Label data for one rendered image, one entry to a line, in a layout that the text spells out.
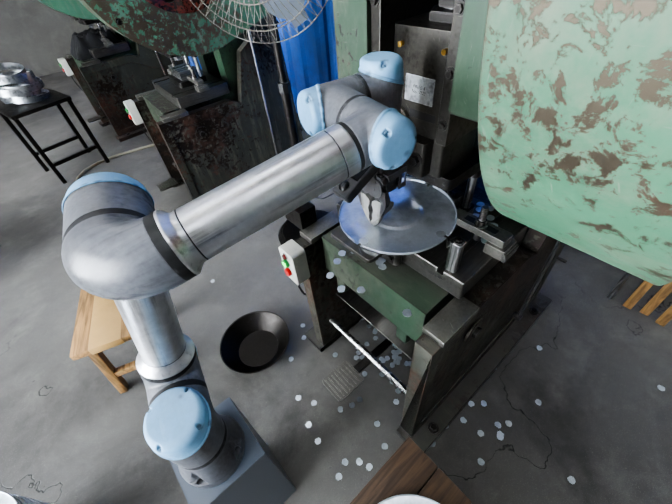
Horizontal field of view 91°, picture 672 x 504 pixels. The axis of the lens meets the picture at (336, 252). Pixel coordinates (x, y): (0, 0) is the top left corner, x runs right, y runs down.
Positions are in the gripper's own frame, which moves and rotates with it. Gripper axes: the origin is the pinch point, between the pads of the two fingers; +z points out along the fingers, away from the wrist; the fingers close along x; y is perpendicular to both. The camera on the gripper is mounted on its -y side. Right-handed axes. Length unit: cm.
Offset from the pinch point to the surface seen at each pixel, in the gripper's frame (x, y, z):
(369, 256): -6.5, -7.4, 1.7
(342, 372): 1, -14, 64
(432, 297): -18.3, 2.6, 15.0
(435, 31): -2.5, 12.8, -37.0
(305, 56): 207, 134, 28
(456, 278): -20.9, 6.8, 9.0
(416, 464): -36, -21, 44
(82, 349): 64, -79, 48
